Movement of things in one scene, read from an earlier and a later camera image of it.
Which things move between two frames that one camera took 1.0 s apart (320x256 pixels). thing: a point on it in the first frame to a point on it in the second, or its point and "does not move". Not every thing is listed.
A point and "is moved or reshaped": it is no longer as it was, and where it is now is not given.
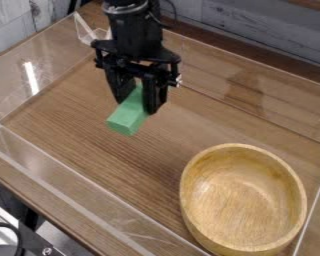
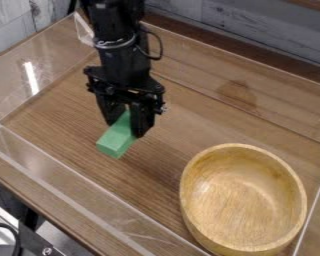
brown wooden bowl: x=243 y=199 does not move
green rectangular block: x=130 y=113 is moved or reshaped
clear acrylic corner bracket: x=86 y=34 does not move
